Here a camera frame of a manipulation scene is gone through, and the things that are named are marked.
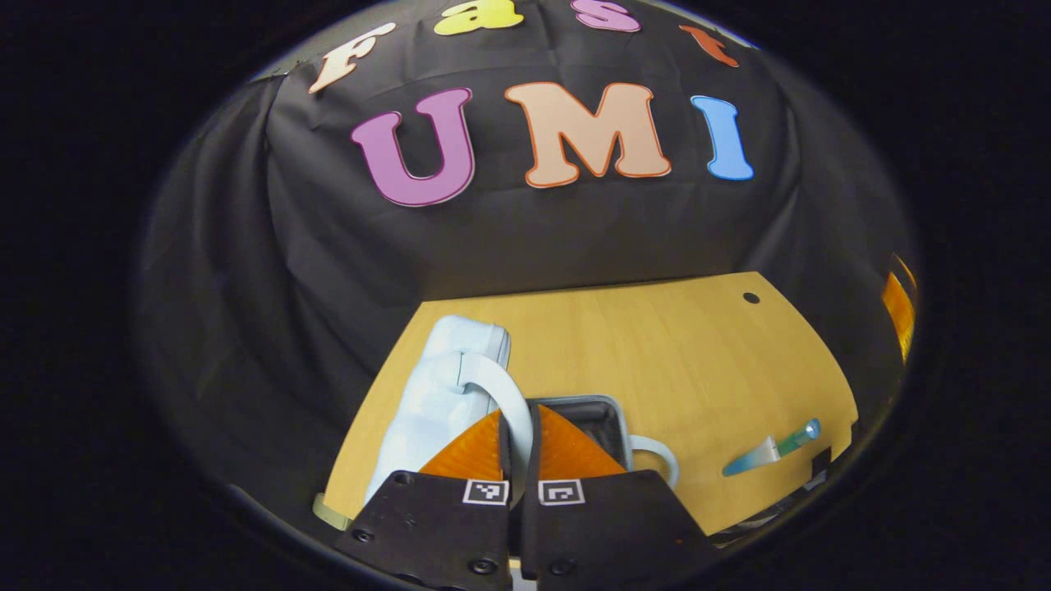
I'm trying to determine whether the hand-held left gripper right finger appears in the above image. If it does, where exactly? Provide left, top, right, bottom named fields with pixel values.
left=521, top=402, right=723, bottom=591

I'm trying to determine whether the black backdrop cloth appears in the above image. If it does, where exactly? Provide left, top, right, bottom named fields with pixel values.
left=135, top=0, right=920, bottom=526

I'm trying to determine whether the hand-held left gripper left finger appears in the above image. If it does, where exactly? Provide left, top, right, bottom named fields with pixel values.
left=333, top=408, right=514, bottom=591

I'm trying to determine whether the light blue suitcase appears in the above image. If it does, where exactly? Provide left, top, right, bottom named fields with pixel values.
left=365, top=314, right=682, bottom=510

